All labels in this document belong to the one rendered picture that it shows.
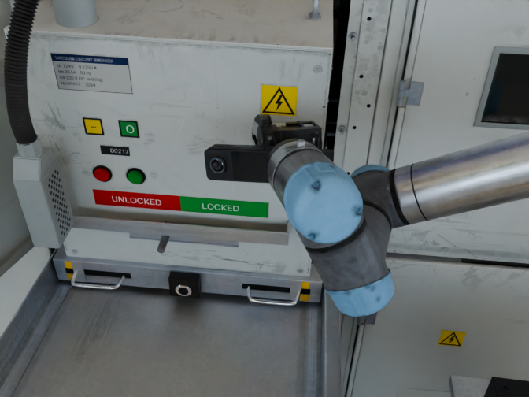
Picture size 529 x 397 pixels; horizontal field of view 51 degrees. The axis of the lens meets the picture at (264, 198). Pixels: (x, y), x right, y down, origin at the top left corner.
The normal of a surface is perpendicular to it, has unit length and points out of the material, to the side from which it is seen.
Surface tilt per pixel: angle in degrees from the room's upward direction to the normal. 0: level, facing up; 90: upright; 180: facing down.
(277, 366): 0
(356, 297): 86
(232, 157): 78
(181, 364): 0
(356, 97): 90
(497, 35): 90
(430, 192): 68
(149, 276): 94
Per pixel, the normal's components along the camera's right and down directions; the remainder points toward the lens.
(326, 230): 0.18, 0.33
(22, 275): -0.09, 0.57
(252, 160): -0.33, 0.35
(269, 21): 0.02, -0.79
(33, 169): -0.07, 0.15
